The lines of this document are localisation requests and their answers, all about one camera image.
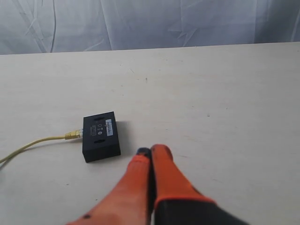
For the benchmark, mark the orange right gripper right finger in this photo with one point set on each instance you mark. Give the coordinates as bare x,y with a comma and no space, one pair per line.
177,201

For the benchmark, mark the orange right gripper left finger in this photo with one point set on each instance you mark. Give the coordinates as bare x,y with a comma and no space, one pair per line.
128,203

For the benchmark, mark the black network switch box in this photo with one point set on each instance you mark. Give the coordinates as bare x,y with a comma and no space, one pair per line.
100,137

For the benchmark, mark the grey backdrop cloth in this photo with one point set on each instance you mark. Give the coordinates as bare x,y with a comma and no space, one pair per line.
48,26

